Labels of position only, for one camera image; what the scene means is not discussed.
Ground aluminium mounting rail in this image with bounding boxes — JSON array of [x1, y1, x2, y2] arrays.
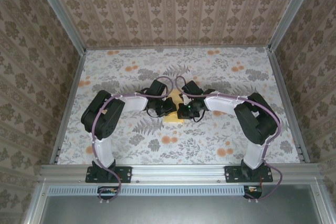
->
[[39, 163, 322, 183]]

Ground aluminium side rail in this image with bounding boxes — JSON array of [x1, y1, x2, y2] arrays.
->
[[49, 49, 87, 164], [268, 49, 310, 163]]

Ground left gripper thin black cable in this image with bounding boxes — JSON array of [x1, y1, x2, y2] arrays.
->
[[145, 108, 161, 118]]

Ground aluminium rear rail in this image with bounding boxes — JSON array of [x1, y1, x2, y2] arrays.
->
[[85, 45, 271, 51]]

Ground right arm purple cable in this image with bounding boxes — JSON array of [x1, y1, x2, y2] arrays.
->
[[175, 76, 283, 205]]

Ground grey metal panel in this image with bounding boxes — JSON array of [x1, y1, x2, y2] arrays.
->
[[39, 195, 323, 224]]

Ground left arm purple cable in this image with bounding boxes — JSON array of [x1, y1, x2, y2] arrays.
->
[[91, 76, 176, 205]]

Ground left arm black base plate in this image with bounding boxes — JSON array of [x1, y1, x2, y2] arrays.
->
[[85, 166, 132, 184]]

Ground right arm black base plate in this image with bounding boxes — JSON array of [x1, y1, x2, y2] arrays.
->
[[225, 165, 274, 184]]

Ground yellow cloth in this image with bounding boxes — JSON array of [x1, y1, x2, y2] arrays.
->
[[164, 90, 190, 125]]

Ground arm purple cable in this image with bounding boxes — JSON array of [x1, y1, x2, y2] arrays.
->
[[175, 76, 283, 205], [91, 76, 176, 205]]

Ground black connector board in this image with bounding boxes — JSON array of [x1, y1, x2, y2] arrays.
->
[[243, 185, 263, 200], [97, 186, 119, 200]]

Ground floral table cloth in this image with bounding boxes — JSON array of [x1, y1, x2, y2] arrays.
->
[[56, 47, 301, 166]]

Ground aluminium frame post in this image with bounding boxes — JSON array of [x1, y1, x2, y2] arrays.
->
[[30, 0, 87, 54], [268, 0, 320, 51]]

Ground grey slotted cable duct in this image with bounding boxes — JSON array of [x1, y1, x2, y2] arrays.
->
[[48, 185, 246, 197]]

